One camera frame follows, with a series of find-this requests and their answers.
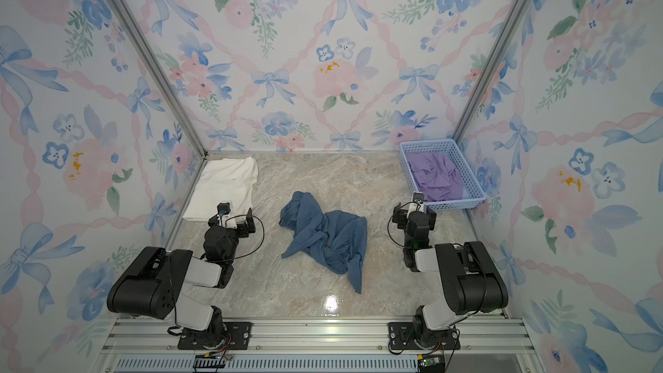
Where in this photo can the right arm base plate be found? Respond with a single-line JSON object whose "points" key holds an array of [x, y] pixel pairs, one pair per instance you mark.
{"points": [[405, 336]]}

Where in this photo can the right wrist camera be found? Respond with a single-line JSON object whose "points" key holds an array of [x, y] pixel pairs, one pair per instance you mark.
{"points": [[418, 198]]}

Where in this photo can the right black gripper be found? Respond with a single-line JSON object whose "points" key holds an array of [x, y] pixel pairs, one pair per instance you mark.
{"points": [[400, 217]]}

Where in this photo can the aluminium front rail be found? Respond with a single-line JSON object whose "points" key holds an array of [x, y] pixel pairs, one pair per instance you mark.
{"points": [[481, 335]]}

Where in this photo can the aluminium corner post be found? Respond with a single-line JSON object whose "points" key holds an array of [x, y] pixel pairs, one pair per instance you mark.
{"points": [[495, 57], [149, 59]]}

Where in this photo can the white folded t-shirt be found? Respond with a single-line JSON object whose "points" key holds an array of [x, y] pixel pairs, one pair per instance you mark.
{"points": [[223, 181]]}

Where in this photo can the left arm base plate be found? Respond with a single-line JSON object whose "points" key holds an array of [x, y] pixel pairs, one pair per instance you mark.
{"points": [[218, 337]]}

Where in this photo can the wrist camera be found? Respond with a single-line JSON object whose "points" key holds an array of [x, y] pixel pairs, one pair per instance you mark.
{"points": [[223, 209], [418, 198]]}

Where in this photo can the purple t-shirt in basket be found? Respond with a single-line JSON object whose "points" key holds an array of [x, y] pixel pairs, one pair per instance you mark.
{"points": [[436, 176]]}

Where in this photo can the left aluminium corner post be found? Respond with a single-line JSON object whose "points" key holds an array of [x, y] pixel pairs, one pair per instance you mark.
{"points": [[149, 59]]}

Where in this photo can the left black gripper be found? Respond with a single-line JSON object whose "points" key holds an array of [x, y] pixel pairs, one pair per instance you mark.
{"points": [[242, 228]]}

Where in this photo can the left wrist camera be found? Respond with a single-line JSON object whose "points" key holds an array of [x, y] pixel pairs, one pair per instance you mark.
{"points": [[223, 209]]}

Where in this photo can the small green circuit board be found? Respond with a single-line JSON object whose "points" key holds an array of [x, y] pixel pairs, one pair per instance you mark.
{"points": [[431, 364]]}

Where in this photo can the right aluminium corner post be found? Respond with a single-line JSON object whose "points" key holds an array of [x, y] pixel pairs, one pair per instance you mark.
{"points": [[495, 57]]}

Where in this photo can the light blue plastic basket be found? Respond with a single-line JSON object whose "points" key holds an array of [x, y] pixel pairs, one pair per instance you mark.
{"points": [[472, 194]]}

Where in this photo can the blue t-shirt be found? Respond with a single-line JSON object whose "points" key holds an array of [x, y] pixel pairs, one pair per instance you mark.
{"points": [[337, 240]]}

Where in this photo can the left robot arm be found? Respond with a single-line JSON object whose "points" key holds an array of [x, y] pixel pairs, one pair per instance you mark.
{"points": [[152, 286]]}

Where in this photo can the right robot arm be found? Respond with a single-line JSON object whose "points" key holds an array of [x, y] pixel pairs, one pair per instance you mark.
{"points": [[470, 281]]}

